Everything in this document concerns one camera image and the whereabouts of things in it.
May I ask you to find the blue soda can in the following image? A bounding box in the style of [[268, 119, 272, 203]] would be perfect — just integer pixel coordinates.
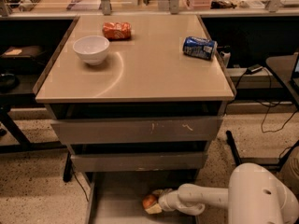
[[182, 36, 217, 61]]

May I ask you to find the black power adapter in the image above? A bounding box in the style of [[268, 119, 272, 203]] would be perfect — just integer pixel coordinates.
[[246, 64, 263, 75]]

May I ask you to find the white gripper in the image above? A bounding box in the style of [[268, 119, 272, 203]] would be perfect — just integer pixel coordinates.
[[145, 189, 178, 215]]

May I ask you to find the khaki trouser leg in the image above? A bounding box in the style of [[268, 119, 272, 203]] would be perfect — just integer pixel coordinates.
[[281, 147, 299, 196]]

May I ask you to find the orange fruit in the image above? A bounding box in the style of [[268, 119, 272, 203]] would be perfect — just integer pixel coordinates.
[[142, 194, 157, 209]]

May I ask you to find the grey middle drawer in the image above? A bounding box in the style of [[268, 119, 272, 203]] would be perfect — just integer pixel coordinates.
[[71, 152, 207, 172]]

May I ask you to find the white bowl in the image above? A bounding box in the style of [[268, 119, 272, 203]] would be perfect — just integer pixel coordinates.
[[73, 35, 110, 65]]

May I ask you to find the orange chip bag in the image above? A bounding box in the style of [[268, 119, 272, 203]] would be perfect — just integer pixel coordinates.
[[102, 22, 131, 40]]

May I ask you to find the grey top drawer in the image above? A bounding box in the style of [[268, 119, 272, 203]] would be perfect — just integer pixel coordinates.
[[51, 116, 222, 145]]

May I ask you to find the black cable on floor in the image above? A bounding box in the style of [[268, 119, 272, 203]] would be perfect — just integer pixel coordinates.
[[255, 100, 298, 134]]

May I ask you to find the grey drawer cabinet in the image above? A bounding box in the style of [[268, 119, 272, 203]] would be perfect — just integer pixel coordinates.
[[32, 14, 236, 182]]

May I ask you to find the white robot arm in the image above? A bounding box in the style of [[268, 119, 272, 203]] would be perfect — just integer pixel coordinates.
[[142, 163, 299, 224]]

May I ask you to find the open grey bottom drawer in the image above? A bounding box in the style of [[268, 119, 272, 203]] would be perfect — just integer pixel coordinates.
[[84, 171, 197, 224]]

